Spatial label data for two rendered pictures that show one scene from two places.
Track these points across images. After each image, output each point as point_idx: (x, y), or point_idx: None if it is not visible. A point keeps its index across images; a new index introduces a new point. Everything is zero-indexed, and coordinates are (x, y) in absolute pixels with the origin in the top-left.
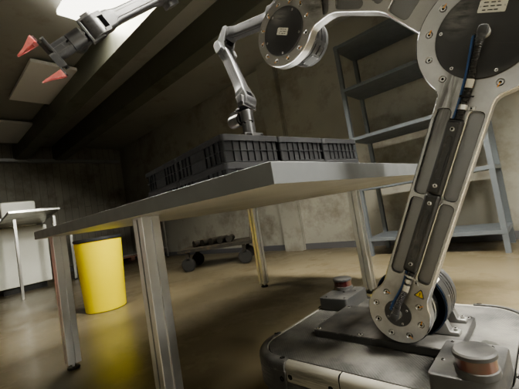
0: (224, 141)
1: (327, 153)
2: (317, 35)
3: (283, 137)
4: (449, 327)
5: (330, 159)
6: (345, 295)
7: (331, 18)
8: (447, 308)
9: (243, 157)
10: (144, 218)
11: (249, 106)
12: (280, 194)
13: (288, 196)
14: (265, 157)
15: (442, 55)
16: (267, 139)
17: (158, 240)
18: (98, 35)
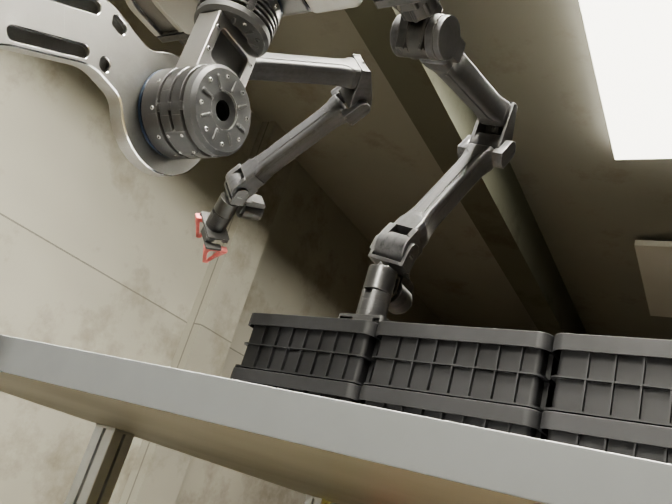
0: (254, 327)
1: (568, 391)
2: (160, 96)
3: (386, 324)
4: None
5: (571, 412)
6: None
7: (93, 72)
8: None
9: (275, 361)
10: (98, 426)
11: (386, 258)
12: (88, 411)
13: (244, 458)
14: (323, 368)
15: None
16: (340, 326)
17: (95, 465)
18: (230, 193)
